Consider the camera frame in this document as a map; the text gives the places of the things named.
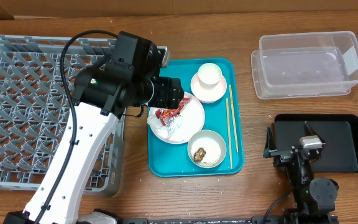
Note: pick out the white round plate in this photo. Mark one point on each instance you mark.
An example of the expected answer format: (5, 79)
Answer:
(193, 121)

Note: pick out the grey bowl with rice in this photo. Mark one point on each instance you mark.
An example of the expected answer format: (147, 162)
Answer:
(214, 145)

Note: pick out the wooden chopstick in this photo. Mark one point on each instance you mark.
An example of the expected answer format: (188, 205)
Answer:
(229, 132)
(233, 118)

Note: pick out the grey plastic dish rack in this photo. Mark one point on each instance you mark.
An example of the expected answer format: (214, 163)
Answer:
(34, 111)

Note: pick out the clear plastic bin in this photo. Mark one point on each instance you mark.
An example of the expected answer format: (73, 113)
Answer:
(302, 65)

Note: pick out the brown food piece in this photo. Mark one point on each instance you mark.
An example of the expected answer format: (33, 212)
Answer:
(199, 154)

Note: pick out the pink small bowl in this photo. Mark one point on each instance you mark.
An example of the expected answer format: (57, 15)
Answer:
(208, 95)

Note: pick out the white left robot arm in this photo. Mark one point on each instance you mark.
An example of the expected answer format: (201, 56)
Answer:
(128, 76)

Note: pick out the black plastic tray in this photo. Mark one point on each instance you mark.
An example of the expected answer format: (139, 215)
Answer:
(340, 131)

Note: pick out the pale green cup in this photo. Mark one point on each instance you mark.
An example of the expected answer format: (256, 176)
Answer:
(209, 75)

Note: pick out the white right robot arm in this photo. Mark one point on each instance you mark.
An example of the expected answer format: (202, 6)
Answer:
(314, 197)

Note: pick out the teal plastic tray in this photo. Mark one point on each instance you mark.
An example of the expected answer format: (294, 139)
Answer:
(172, 160)

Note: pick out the red snack wrapper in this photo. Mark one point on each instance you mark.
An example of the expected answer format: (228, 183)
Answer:
(166, 116)

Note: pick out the white napkin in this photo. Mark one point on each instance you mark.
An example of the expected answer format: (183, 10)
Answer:
(163, 131)

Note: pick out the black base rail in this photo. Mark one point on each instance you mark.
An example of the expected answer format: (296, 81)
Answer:
(253, 220)

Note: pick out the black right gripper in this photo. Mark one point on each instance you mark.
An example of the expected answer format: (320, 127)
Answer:
(288, 152)

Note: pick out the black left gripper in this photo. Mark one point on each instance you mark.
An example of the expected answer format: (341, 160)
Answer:
(167, 91)

